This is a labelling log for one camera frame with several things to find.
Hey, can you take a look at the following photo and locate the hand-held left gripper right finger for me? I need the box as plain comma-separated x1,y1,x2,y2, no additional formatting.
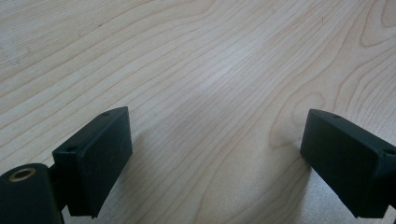
299,108,396,219

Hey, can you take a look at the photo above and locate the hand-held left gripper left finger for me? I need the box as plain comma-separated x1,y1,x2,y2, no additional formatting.
51,105,134,219

